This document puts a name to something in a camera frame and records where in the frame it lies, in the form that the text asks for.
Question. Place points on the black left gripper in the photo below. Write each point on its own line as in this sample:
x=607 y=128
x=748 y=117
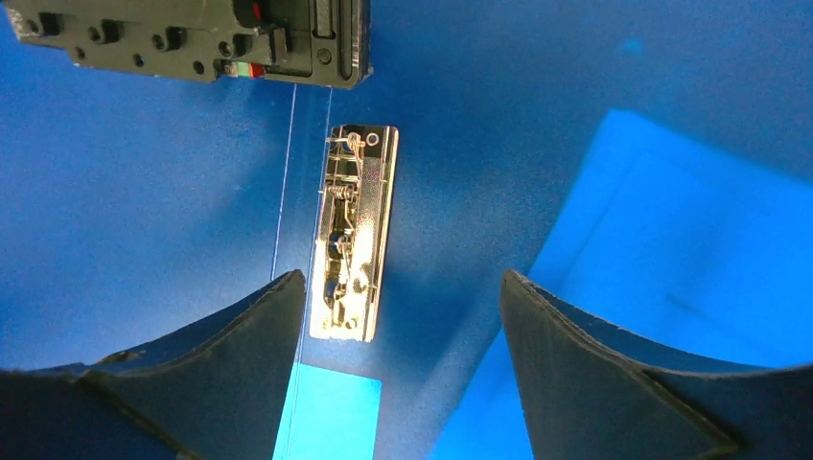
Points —
x=323 y=43

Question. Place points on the blue plastic folder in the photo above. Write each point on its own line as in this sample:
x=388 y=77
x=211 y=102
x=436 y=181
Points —
x=648 y=161

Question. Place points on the metal folder clip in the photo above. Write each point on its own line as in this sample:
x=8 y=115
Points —
x=352 y=231

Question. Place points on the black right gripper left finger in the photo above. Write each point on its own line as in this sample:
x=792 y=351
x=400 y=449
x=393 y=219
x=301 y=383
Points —
x=214 y=389

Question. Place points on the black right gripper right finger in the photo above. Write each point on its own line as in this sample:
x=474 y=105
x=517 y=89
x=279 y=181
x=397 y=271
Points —
x=592 y=390

